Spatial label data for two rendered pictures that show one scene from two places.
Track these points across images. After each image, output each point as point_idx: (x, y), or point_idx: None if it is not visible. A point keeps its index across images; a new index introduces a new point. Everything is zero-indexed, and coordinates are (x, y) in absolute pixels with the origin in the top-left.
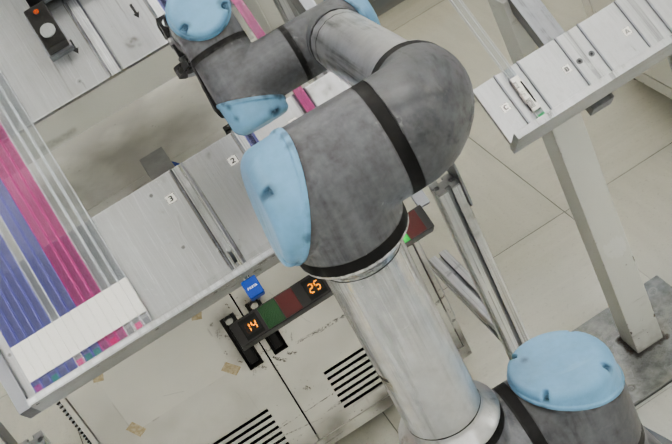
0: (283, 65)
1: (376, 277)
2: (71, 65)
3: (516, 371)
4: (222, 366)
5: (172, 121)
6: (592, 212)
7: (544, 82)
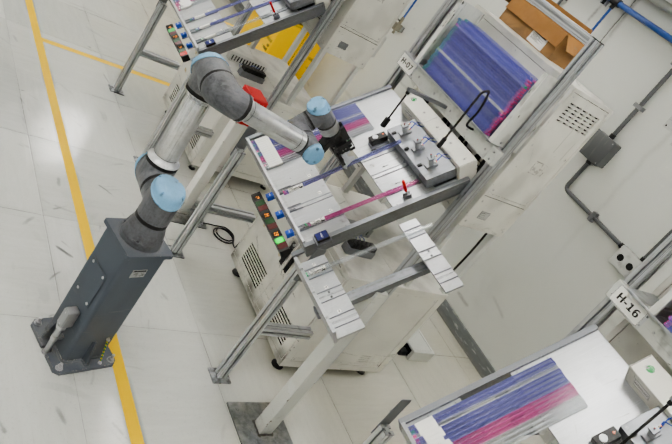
0: None
1: (186, 95)
2: (365, 149)
3: (172, 177)
4: None
5: (396, 251)
6: (303, 367)
7: (322, 278)
